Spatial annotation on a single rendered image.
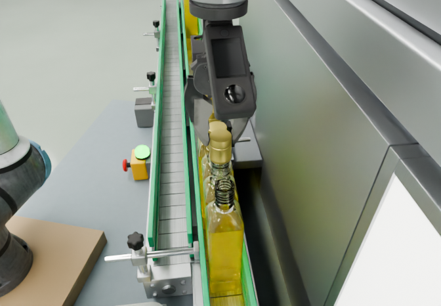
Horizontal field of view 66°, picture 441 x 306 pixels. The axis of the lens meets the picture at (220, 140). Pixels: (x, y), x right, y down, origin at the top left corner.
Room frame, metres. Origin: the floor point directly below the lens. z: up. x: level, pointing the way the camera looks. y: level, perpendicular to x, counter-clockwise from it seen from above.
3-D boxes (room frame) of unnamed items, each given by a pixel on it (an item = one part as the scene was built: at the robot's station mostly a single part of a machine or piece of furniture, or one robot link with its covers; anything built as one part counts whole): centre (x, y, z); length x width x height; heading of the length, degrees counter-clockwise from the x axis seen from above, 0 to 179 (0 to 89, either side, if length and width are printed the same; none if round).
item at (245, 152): (1.15, -0.02, 0.84); 0.95 x 0.09 x 0.11; 7
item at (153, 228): (1.24, 0.23, 0.93); 1.75 x 0.01 x 0.08; 7
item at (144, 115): (1.04, 0.27, 0.79); 0.08 x 0.08 x 0.08; 7
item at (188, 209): (1.25, 0.16, 0.93); 1.75 x 0.01 x 0.08; 7
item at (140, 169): (0.77, 0.24, 0.79); 0.07 x 0.07 x 0.07; 7
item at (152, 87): (0.94, 0.24, 0.94); 0.07 x 0.04 x 0.13; 97
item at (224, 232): (0.34, -0.01, 0.99); 0.06 x 0.06 x 0.21; 7
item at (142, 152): (0.77, 0.24, 0.84); 0.04 x 0.04 x 0.03
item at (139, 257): (0.35, 0.12, 0.95); 0.17 x 0.03 x 0.12; 97
